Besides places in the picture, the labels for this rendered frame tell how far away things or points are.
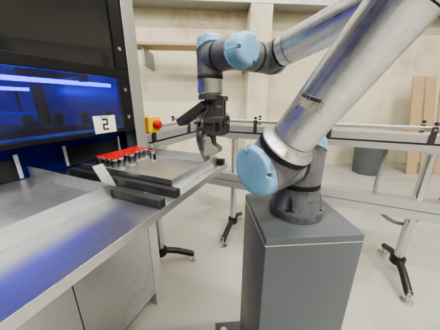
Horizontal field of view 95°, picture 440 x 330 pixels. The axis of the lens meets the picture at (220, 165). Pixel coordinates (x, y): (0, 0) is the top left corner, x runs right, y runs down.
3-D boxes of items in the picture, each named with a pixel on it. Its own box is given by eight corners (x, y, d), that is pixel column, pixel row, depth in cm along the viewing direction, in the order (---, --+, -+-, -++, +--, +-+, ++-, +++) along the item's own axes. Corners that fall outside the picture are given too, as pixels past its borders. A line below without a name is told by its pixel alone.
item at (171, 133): (133, 156, 98) (129, 124, 93) (111, 153, 103) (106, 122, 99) (201, 135, 157) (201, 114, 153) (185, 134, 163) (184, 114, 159)
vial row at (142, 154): (106, 171, 65) (103, 157, 64) (146, 158, 81) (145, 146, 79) (110, 172, 64) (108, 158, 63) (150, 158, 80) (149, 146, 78)
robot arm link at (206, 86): (192, 78, 57) (205, 81, 64) (192, 95, 58) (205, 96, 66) (216, 77, 54) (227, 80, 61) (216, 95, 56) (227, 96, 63)
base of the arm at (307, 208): (306, 197, 68) (311, 169, 65) (334, 223, 53) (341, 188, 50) (262, 199, 67) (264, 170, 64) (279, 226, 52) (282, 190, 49)
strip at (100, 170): (95, 187, 53) (91, 166, 51) (105, 183, 56) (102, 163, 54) (136, 197, 48) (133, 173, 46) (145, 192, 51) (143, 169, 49)
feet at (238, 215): (217, 247, 160) (217, 232, 155) (237, 215, 203) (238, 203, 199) (226, 249, 157) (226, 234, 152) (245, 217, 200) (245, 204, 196)
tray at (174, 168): (84, 173, 63) (81, 163, 62) (144, 154, 86) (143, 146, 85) (173, 192, 50) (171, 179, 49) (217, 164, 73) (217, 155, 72)
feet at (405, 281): (399, 302, 116) (406, 283, 111) (375, 247, 159) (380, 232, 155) (417, 308, 112) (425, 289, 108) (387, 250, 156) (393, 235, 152)
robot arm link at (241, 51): (272, 35, 49) (240, 44, 57) (238, 24, 42) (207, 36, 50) (269, 70, 51) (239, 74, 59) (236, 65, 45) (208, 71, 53)
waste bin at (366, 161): (390, 177, 309) (401, 136, 291) (361, 177, 308) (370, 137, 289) (368, 167, 354) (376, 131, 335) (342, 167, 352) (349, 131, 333)
